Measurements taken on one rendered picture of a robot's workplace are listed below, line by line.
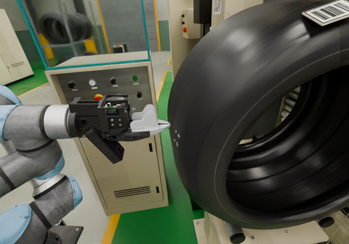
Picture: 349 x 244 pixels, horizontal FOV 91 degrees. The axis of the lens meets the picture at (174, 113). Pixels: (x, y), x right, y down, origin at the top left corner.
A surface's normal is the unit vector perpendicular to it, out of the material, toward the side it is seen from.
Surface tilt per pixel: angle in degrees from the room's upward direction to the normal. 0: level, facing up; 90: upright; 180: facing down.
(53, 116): 44
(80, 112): 90
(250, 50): 54
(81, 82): 90
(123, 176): 90
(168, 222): 0
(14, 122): 58
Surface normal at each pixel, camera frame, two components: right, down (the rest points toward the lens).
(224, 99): -0.54, 0.01
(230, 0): 0.13, 0.47
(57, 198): 0.54, -0.22
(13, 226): -0.15, -0.81
